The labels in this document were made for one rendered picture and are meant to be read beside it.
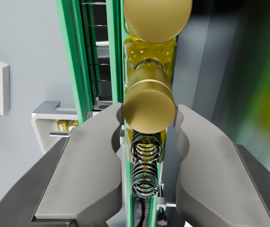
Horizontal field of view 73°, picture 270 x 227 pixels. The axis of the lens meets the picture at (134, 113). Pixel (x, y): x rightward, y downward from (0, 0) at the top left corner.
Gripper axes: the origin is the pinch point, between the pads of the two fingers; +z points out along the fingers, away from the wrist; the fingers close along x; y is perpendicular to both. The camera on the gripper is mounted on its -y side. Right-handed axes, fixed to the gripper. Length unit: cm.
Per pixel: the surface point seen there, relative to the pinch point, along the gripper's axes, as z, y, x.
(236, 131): 9.2, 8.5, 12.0
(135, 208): 28, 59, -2
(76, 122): 37, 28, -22
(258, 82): 8.6, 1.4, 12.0
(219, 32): 31.9, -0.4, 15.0
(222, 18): 32.0, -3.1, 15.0
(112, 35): 19.3, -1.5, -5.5
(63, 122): 37, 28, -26
